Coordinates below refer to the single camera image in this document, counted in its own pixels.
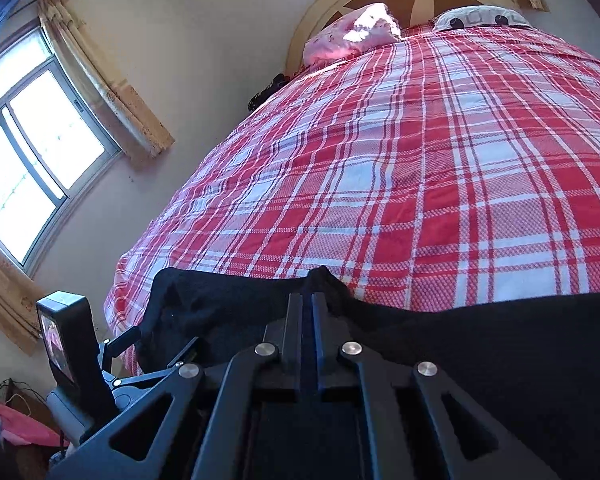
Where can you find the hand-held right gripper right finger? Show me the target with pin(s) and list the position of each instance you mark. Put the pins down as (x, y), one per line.
(322, 340)

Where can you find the pink cloth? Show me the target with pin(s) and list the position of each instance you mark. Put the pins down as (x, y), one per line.
(15, 422)

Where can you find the dark object beside bed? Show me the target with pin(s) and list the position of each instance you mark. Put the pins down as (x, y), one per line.
(267, 91)

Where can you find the white patterned pillow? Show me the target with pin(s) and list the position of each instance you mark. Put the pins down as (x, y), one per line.
(475, 17)

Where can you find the pink pillow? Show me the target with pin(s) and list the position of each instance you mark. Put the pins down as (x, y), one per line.
(350, 35)

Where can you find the wooden furniture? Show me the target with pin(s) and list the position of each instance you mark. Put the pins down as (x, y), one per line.
(27, 457)

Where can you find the black pants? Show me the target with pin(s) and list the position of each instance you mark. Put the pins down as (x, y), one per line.
(505, 360)

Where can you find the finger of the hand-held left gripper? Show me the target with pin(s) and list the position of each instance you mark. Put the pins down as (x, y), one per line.
(155, 370)
(122, 341)

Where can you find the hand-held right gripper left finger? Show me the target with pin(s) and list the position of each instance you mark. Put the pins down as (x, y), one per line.
(292, 332)

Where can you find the red plaid blanket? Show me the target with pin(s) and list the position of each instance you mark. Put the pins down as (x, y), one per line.
(380, 160)

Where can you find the side window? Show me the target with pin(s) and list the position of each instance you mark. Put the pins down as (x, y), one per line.
(40, 150)

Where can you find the beige wooden headboard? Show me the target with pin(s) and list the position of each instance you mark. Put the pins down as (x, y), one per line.
(330, 5)

